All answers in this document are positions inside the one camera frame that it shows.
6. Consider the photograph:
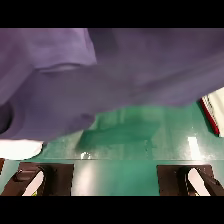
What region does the purple T-shirt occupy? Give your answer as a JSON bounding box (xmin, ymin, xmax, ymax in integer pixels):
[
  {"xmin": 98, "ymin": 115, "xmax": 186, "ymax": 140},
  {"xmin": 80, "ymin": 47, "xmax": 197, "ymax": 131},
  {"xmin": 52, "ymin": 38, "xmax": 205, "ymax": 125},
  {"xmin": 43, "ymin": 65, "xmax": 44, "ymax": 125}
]
[{"xmin": 0, "ymin": 27, "xmax": 224, "ymax": 142}]

